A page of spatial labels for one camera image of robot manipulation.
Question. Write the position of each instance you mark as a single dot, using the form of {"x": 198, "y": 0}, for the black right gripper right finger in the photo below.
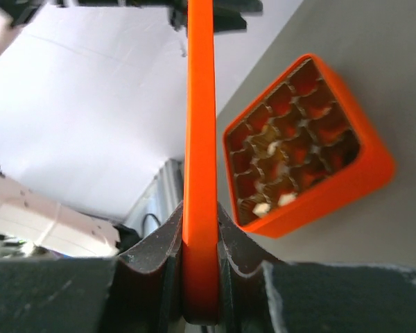
{"x": 261, "y": 293}

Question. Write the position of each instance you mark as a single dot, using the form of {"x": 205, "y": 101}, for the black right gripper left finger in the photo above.
{"x": 136, "y": 291}

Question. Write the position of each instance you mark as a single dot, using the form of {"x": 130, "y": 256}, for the orange box lid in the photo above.
{"x": 199, "y": 220}

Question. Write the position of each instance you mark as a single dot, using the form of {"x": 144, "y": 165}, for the white chocolate piece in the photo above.
{"x": 261, "y": 209}

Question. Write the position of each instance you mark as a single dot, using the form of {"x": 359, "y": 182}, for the light chocolate piece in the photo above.
{"x": 285, "y": 199}

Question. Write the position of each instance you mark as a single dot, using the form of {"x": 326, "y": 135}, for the almond chocolate piece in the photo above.
{"x": 273, "y": 148}

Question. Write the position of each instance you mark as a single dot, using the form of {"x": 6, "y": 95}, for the orange chocolate box with grid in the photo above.
{"x": 330, "y": 154}

